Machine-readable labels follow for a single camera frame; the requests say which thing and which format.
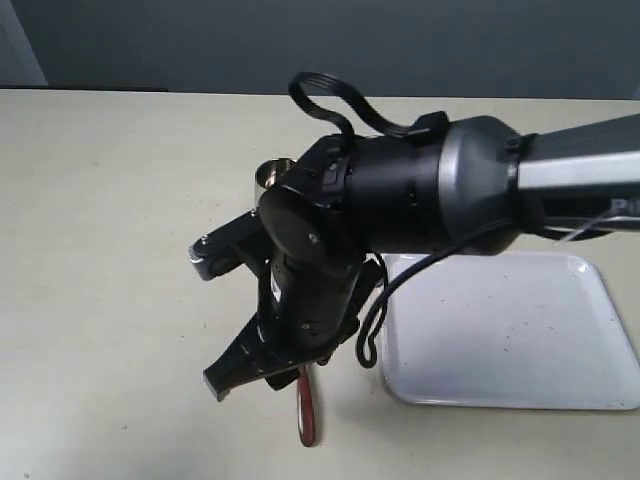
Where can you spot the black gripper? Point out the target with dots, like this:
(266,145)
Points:
(320,278)

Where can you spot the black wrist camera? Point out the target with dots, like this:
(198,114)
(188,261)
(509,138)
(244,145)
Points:
(242,241)

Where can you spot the white plastic tray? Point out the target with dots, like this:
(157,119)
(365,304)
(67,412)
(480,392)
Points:
(519,330)

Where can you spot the dark red wooden spoon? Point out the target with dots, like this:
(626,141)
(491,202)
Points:
(305,409)

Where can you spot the steel cup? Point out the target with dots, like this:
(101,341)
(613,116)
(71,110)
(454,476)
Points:
(268,173)

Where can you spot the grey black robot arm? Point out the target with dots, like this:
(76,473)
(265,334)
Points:
(355,218)

